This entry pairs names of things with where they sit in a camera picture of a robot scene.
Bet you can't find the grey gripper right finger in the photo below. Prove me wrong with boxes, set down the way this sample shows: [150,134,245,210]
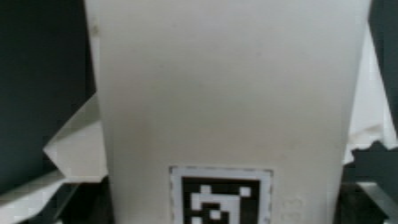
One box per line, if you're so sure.
[335,182,398,224]

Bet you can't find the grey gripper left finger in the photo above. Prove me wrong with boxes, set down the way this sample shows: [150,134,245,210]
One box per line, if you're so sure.
[22,179,113,224]

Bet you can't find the white cabinet body box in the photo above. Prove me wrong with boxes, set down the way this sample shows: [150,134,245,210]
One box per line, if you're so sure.
[0,23,398,224]

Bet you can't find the white cabinet block with tags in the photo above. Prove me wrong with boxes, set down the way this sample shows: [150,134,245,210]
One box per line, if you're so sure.
[85,0,371,224]

